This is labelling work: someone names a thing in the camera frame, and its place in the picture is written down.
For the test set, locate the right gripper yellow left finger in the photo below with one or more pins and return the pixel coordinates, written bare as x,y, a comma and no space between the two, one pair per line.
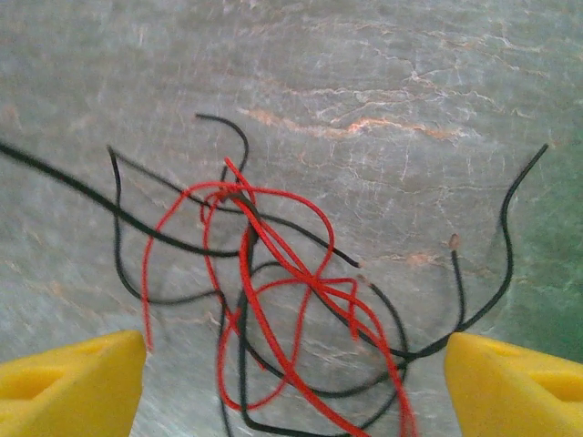
64,387

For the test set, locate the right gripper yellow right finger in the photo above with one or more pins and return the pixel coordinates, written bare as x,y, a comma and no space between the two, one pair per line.
514,391

